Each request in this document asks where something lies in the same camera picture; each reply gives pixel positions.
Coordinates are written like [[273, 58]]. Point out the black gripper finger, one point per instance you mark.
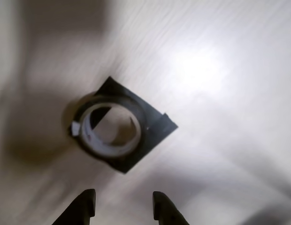
[[82, 206], [164, 208]]

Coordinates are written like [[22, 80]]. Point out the black tape roll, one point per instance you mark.
[[110, 100]]

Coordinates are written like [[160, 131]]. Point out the black tape square outline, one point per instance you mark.
[[157, 126]]

